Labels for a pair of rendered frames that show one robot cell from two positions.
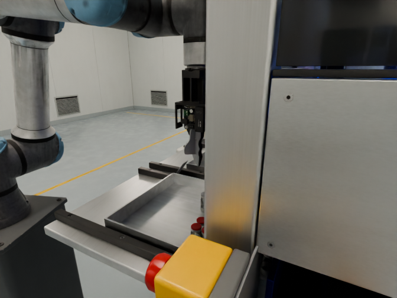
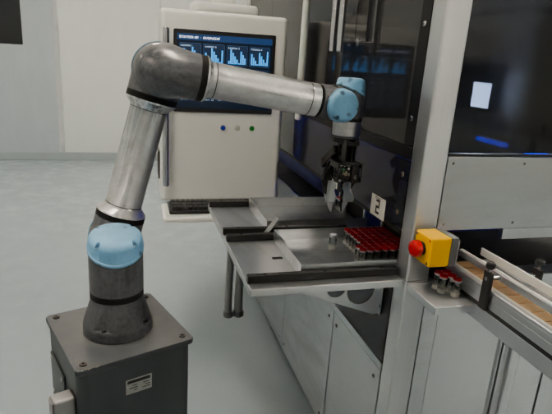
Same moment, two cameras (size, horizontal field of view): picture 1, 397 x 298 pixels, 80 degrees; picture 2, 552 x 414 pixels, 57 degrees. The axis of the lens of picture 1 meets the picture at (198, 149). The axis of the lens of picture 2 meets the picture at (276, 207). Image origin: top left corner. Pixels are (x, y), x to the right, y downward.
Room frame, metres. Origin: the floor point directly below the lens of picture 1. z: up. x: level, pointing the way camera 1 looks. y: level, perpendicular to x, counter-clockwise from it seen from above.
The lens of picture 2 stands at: (-0.37, 1.06, 1.41)
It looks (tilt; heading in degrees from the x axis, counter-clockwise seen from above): 17 degrees down; 316
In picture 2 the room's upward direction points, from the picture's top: 4 degrees clockwise
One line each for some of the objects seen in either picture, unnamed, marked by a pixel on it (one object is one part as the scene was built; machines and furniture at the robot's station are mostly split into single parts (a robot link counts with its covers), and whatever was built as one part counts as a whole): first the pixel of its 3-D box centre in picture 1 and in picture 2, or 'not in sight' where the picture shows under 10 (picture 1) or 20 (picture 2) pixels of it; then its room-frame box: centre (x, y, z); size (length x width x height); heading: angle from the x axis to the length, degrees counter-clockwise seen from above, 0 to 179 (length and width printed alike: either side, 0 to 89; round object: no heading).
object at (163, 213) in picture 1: (204, 215); (343, 249); (0.46, -0.01, 0.90); 0.34 x 0.26 x 0.04; 63
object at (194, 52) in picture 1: (204, 57); (347, 129); (0.49, -0.01, 1.23); 0.08 x 0.08 x 0.05
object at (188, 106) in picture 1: (201, 100); (344, 159); (0.48, -0.01, 1.15); 0.09 x 0.08 x 0.12; 153
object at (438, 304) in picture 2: not in sight; (445, 296); (0.15, -0.03, 0.87); 0.14 x 0.13 x 0.02; 63
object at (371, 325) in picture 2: not in sight; (285, 212); (1.18, -0.49, 0.73); 1.98 x 0.01 x 0.25; 153
